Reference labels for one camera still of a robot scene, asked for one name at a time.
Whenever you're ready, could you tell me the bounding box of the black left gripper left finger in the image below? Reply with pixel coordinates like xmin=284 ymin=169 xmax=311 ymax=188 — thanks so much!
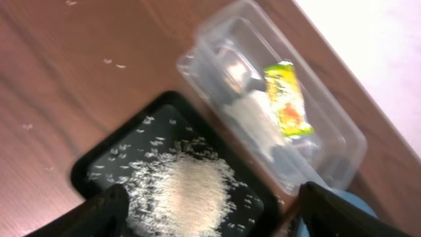
xmin=27 ymin=184 xmax=129 ymax=237

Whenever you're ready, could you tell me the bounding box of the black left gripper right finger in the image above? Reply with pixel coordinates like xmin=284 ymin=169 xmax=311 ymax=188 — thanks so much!
xmin=298 ymin=182 xmax=410 ymax=237

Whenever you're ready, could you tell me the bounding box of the white paper napkin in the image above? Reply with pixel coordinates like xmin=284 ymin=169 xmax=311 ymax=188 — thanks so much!
xmin=223 ymin=90 xmax=285 ymax=163

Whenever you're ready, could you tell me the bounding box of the yellow green snack wrapper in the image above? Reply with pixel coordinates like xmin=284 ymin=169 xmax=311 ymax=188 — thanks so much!
xmin=264 ymin=61 xmax=314 ymax=137

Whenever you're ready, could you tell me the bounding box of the blue plate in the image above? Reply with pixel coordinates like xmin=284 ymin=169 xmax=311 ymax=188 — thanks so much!
xmin=332 ymin=189 xmax=378 ymax=218

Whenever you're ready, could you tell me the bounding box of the clear plastic waste bin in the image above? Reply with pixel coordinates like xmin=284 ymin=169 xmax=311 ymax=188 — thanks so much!
xmin=177 ymin=1 xmax=367 ymax=196

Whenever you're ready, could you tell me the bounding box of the pile of white rice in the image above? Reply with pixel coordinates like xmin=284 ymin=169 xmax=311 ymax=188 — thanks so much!
xmin=87 ymin=115 xmax=260 ymax=237

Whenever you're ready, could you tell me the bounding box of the black rectangular bin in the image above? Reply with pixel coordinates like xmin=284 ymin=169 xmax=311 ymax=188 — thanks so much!
xmin=70 ymin=92 xmax=281 ymax=236

